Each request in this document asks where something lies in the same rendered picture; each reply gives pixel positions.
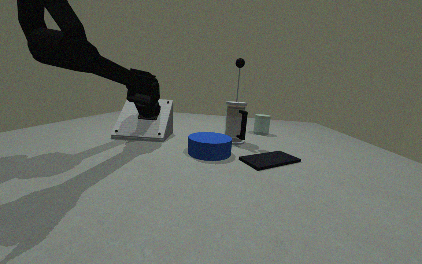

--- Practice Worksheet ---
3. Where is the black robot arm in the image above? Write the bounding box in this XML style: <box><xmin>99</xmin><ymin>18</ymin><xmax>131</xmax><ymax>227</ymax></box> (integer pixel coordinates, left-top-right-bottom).
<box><xmin>17</xmin><ymin>0</ymin><xmax>161</xmax><ymax>120</ymax></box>

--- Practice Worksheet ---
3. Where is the dark grey flat rectangular mat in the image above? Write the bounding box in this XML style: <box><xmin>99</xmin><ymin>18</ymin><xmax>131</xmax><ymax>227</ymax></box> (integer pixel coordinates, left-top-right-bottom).
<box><xmin>239</xmin><ymin>151</ymin><xmax>301</xmax><ymax>171</ymax></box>

